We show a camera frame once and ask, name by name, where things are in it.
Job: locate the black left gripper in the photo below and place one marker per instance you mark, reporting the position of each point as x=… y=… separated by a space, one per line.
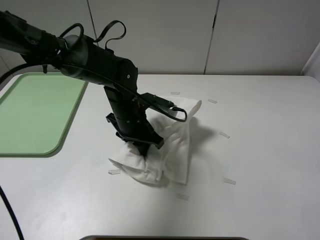
x=130 y=121

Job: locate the white short sleeve shirt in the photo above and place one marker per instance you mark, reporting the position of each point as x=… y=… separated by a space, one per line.
x=170 y=162

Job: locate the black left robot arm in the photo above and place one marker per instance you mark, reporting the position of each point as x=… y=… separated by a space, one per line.
x=78 y=57

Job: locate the green plastic tray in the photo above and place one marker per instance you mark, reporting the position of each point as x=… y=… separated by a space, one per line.
x=36 y=113

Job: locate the clear tape marker front left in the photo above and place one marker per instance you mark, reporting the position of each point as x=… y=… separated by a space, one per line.
x=114 y=171

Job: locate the clear tape marker front centre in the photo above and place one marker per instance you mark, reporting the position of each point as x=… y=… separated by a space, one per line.
x=182 y=196

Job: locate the clear tape marker mid right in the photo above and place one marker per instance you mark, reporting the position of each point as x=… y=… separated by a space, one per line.
x=224 y=135

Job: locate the clear tape marker rear right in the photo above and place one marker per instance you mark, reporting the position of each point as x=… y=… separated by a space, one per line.
x=212 y=101

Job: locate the clear tape marker front right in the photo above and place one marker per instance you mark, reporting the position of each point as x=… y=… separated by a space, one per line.
x=229 y=181

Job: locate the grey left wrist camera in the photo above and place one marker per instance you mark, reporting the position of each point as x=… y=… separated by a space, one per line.
x=164 y=104

